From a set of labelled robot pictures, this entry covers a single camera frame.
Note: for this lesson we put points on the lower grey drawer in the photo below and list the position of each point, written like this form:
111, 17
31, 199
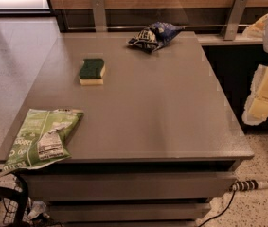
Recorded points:
128, 212

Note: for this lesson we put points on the striped power strip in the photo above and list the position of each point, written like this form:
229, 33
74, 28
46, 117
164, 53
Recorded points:
249, 185

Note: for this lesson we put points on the top grey drawer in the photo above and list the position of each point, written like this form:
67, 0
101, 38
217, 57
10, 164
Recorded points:
129, 186

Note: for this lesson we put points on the left metal bracket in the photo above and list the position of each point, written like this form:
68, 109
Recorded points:
99, 14

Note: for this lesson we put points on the horizontal metal rail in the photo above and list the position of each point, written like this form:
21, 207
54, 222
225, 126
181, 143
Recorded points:
155, 26

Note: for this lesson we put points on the right metal bracket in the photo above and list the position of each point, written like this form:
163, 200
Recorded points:
231, 26

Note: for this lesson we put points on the metal bracket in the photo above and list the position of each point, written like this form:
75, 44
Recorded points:
99, 14
231, 26

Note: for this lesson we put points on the blue chip bag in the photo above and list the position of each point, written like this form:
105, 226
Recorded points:
150, 40

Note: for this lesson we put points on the green and yellow sponge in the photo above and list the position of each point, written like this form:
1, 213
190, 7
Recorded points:
92, 72

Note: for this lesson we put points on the grey drawer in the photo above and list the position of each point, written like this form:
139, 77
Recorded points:
128, 212
129, 186

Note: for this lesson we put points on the black chair frame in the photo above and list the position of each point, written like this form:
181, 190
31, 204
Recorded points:
20, 198

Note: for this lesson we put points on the green jalapeno chip bag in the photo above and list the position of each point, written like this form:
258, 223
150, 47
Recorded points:
41, 140

